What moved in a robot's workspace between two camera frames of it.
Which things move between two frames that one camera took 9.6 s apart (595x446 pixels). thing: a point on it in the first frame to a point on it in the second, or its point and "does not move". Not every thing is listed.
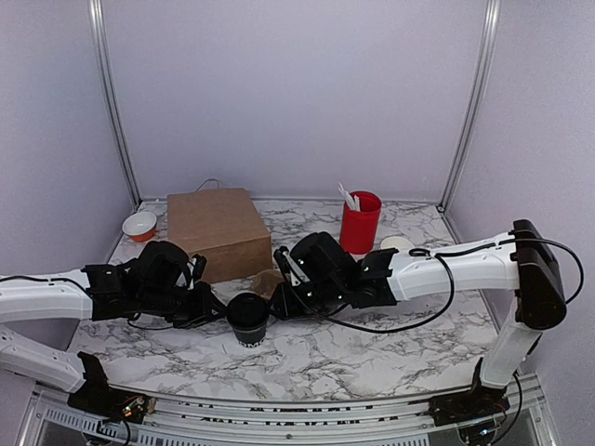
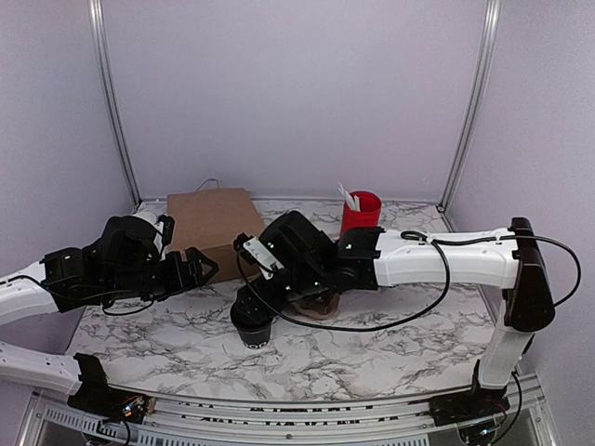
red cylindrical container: x=359 y=228 does not move
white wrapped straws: x=352 y=203 does not move
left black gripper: x=203 y=309 to x=179 y=282
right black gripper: x=285 y=307 to x=254 y=312
